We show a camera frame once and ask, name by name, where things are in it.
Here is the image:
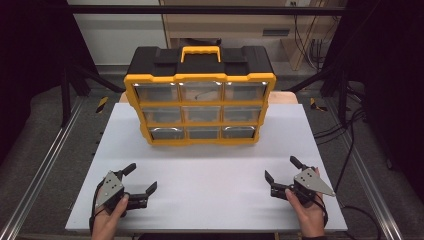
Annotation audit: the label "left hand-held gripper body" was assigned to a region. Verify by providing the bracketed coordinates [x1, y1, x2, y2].
[95, 169, 150, 218]

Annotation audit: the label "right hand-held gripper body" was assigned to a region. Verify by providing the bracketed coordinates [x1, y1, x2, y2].
[270, 165, 337, 208]

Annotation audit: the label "clear plastic organizer drawer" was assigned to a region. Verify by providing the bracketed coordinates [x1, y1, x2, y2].
[178, 81, 224, 103]

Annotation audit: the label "yellow and black drawer organizer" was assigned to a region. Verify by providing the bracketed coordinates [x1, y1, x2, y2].
[123, 45, 278, 148]

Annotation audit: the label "person's left hand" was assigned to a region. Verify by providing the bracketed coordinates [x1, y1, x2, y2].
[90, 194, 131, 240]

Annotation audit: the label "person's right hand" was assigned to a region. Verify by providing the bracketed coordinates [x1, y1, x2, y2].
[284, 188, 329, 239]

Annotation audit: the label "yellow and black tape strip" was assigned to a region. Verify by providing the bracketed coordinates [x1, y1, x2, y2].
[95, 96, 110, 114]
[309, 97, 329, 113]

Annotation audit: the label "light wooden board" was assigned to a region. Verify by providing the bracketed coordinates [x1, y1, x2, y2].
[119, 91, 298, 105]

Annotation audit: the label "black metal stand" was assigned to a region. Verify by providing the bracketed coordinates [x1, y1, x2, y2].
[59, 63, 125, 128]
[285, 64, 351, 126]

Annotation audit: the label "grid of clear drawers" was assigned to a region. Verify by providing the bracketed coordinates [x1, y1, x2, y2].
[133, 80, 269, 140]

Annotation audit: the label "white cabinet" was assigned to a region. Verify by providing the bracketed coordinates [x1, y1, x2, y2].
[67, 0, 168, 66]

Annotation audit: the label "dark curtain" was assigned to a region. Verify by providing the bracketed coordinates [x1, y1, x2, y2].
[324, 0, 424, 204]
[0, 0, 101, 166]

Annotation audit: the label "light wooden desk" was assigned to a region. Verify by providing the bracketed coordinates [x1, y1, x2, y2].
[161, 0, 336, 72]

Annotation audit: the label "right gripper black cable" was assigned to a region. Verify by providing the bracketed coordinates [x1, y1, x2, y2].
[312, 194, 330, 228]

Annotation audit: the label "black floor cable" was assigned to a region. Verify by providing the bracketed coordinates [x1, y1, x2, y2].
[333, 106, 383, 240]

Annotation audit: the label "aluminium rail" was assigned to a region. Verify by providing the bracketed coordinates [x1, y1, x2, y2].
[344, 143, 405, 240]
[0, 95, 85, 240]

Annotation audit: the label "hanging black cables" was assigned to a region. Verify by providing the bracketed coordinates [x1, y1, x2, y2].
[292, 14, 333, 72]

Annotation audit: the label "black metal frame bar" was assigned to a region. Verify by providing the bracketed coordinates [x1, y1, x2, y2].
[66, 4, 348, 16]

